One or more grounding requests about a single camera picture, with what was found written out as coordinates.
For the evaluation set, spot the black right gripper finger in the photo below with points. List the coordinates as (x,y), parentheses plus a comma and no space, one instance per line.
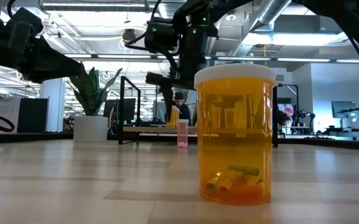
(168,105)

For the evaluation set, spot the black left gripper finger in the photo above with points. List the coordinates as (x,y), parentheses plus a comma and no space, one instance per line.
(51,62)

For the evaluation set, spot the small orange pill bottle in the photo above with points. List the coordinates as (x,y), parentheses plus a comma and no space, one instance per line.
(174,117)

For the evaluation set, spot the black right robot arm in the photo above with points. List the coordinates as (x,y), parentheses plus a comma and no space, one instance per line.
(338,18)

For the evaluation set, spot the grey monitor on arm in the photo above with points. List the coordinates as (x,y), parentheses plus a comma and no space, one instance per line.
(342,109)

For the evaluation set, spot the person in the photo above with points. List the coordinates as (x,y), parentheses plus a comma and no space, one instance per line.
(183,110)

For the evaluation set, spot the black desk monitor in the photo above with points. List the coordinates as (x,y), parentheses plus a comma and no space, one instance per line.
(129,109)

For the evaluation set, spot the white building column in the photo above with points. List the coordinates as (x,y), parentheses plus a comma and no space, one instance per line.
(52,102)

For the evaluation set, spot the black partition panel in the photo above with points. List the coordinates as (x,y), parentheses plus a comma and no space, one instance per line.
(33,115)

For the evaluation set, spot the white hanging cloth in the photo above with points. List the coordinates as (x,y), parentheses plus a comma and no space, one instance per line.
(3,112)

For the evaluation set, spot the white bottle bottom centre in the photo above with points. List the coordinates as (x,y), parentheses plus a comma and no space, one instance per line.
(235,140)

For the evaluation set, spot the snake plant in white pot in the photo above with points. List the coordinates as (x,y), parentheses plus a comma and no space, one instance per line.
(90,129)

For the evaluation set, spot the bright ceiling light panel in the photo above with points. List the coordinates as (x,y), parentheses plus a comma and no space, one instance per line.
(291,40)

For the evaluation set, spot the wooden shelf black metal frame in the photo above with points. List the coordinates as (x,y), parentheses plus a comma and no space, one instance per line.
(135,129)

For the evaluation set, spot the black ceiling camera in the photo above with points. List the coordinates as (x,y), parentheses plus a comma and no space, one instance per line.
(128,35)

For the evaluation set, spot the black aluminium table frame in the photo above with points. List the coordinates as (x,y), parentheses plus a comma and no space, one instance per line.
(58,137)

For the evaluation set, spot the silver ventilation duct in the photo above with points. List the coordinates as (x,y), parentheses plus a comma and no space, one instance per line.
(269,12)

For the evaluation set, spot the red white wall poster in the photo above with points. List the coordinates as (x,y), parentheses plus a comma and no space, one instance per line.
(287,110)

